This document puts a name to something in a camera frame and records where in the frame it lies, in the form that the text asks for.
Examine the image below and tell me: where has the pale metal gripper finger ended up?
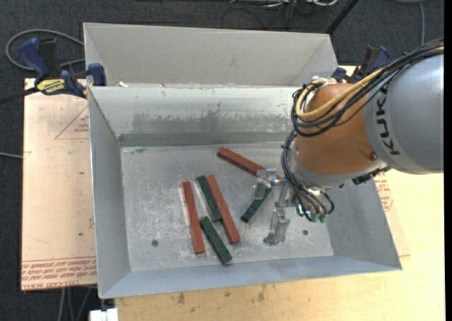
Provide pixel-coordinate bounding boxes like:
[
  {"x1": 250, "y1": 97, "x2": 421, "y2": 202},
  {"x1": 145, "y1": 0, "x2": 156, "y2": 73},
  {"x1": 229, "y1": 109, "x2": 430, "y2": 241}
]
[
  {"x1": 254, "y1": 167, "x2": 278, "y2": 201},
  {"x1": 263, "y1": 207, "x2": 291, "y2": 246}
]

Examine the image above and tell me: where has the dark green flat block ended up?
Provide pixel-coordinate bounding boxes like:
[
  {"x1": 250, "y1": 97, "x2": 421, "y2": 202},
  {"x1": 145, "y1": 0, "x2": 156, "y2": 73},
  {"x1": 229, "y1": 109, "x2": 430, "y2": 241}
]
[
  {"x1": 240, "y1": 187, "x2": 273, "y2": 224},
  {"x1": 199, "y1": 216, "x2": 234, "y2": 266},
  {"x1": 196, "y1": 175, "x2": 223, "y2": 223}
]

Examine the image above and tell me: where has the red-brown flat block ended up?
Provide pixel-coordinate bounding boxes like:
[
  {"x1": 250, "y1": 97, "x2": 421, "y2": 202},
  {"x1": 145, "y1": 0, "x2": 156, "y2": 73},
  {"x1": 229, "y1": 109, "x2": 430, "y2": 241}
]
[
  {"x1": 206, "y1": 174, "x2": 242, "y2": 246},
  {"x1": 216, "y1": 146, "x2": 282, "y2": 180},
  {"x1": 181, "y1": 181, "x2": 206, "y2": 255}
]

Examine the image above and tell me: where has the grey metal bin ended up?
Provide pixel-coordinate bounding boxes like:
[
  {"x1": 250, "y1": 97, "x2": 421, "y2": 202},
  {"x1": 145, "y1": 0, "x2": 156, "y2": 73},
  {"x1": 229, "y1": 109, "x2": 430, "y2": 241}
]
[{"x1": 83, "y1": 22, "x2": 403, "y2": 299}]

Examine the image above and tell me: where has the black cylinder on white bracket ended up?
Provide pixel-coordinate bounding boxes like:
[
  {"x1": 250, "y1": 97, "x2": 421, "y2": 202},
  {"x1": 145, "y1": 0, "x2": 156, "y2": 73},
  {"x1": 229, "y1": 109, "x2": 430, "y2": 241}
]
[{"x1": 352, "y1": 171, "x2": 381, "y2": 186}]

